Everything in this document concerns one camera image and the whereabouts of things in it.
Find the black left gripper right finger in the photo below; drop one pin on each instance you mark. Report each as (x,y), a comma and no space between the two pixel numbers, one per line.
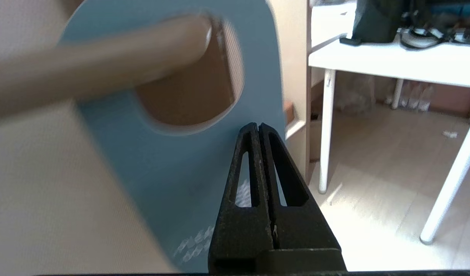
(300,230)

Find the grey-blue do-not-disturb door sign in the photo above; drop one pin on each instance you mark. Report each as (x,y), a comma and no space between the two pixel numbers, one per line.
(162,172)

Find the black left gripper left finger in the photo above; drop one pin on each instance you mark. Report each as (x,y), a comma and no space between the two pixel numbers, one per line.
(242,230)

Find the white table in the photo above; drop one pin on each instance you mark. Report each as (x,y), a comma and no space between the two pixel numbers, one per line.
(392,61)

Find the black bag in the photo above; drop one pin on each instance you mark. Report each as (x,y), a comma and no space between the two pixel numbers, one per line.
(377,19)

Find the cream wardrobe shelf unit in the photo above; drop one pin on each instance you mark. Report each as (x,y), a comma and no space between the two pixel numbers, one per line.
(294,130)

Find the clear plastic bag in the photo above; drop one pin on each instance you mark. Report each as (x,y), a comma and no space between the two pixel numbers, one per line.
(355,94)

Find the beige wooden door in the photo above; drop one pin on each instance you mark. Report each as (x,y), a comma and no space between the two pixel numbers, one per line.
(28,191)

